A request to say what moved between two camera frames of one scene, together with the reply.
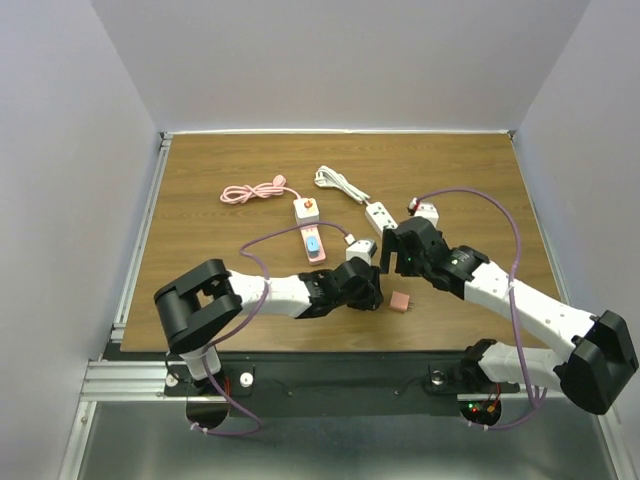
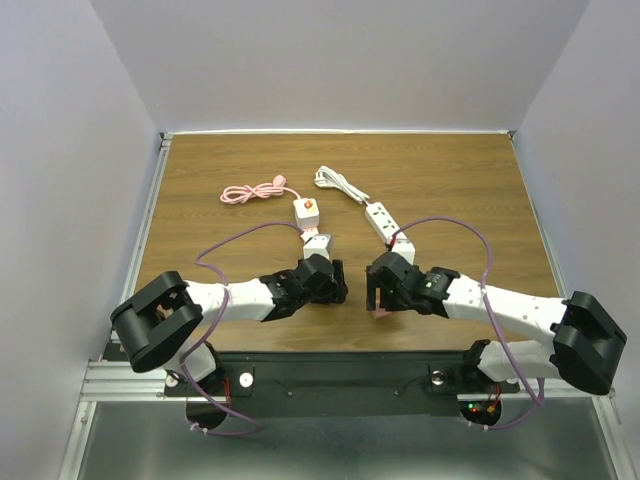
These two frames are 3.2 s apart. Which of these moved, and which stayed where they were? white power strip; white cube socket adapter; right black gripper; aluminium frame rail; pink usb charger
Moved: pink usb charger; right black gripper
Stayed: white power strip; white cube socket adapter; aluminium frame rail
